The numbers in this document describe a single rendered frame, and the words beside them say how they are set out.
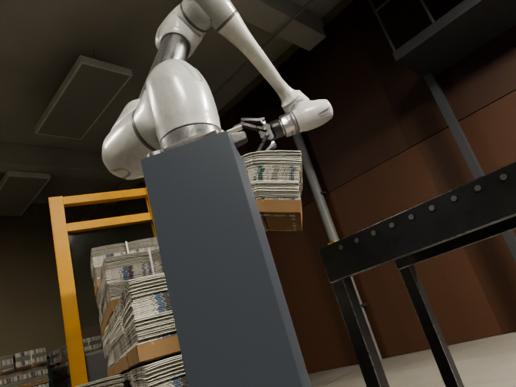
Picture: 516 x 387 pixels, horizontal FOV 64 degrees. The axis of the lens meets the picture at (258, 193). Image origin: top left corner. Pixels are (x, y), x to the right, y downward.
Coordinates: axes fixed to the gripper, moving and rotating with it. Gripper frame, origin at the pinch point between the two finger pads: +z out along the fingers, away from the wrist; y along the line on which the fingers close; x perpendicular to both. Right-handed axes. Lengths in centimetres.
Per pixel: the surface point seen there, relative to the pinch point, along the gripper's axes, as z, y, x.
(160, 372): 40, 71, -32
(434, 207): -46, 57, -31
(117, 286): 65, 31, 16
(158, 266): 50, 27, 25
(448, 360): -46, 103, 33
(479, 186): -56, 58, -39
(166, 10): 18, -298, 209
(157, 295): 35, 51, -31
